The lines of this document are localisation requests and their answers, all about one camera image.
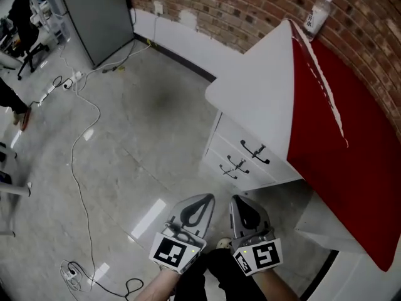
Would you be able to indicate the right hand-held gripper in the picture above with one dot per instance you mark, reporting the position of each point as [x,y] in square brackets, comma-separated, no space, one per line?
[260,254]

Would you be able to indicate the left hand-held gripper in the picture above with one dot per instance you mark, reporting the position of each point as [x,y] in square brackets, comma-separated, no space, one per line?
[175,251]

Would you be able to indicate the person's right forearm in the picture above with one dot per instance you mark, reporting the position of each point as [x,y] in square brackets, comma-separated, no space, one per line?
[275,285]

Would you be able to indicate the person's left forearm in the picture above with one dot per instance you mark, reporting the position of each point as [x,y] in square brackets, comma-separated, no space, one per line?
[156,285]

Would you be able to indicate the white desk with red top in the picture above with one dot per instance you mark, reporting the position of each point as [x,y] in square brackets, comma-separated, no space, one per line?
[344,168]

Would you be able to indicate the person's black clothing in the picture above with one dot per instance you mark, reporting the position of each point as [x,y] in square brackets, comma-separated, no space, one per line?
[219,277]

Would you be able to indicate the white power strip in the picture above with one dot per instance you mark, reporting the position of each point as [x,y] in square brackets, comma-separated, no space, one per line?
[69,274]
[75,80]

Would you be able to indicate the tall grey cabinet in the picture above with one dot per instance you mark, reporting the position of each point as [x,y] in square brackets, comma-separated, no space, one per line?
[97,20]

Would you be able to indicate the clear plastic water bottle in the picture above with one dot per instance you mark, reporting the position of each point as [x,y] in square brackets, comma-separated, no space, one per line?
[318,14]

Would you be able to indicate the black office chair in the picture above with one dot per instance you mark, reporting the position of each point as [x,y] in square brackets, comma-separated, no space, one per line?
[26,33]

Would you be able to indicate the white shelving unit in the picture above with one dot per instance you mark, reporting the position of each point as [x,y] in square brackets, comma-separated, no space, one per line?
[47,14]

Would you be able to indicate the white wall socket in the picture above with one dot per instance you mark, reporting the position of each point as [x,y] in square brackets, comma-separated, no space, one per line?
[158,8]

